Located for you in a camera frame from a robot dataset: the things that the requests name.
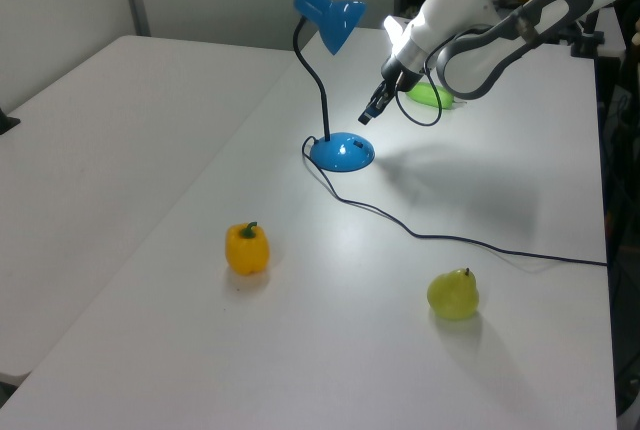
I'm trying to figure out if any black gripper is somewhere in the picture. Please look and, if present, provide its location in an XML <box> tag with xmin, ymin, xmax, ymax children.
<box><xmin>358</xmin><ymin>55</ymin><xmax>425</xmax><ymax>126</ymax></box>

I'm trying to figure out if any blue gooseneck desk lamp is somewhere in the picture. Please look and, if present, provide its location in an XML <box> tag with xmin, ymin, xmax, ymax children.
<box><xmin>292</xmin><ymin>0</ymin><xmax>376</xmax><ymax>174</ymax></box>

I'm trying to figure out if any green cucumber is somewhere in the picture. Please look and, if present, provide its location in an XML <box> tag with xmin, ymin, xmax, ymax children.
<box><xmin>405</xmin><ymin>81</ymin><xmax>469</xmax><ymax>111</ymax></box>

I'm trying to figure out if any yellow bell pepper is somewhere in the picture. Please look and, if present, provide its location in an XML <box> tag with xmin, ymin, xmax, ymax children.
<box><xmin>224</xmin><ymin>221</ymin><xmax>271</xmax><ymax>277</ymax></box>

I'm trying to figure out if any green pear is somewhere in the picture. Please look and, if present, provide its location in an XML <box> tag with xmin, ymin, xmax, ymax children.
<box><xmin>426</xmin><ymin>267</ymin><xmax>481</xmax><ymax>322</ymax></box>

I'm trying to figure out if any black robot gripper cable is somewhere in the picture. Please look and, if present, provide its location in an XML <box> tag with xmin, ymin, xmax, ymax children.
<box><xmin>394</xmin><ymin>62</ymin><xmax>445</xmax><ymax>128</ymax></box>

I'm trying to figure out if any black lamp power cable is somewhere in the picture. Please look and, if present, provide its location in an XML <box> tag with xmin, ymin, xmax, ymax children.
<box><xmin>301</xmin><ymin>135</ymin><xmax>609</xmax><ymax>267</ymax></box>

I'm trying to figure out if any black camera stand with clamp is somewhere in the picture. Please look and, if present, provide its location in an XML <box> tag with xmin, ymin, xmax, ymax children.
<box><xmin>571</xmin><ymin>7</ymin><xmax>609</xmax><ymax>59</ymax></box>

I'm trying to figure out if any black clamp bracket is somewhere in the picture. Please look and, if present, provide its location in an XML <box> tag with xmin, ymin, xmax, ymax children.
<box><xmin>0</xmin><ymin>107</ymin><xmax>22</xmax><ymax>136</ymax></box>

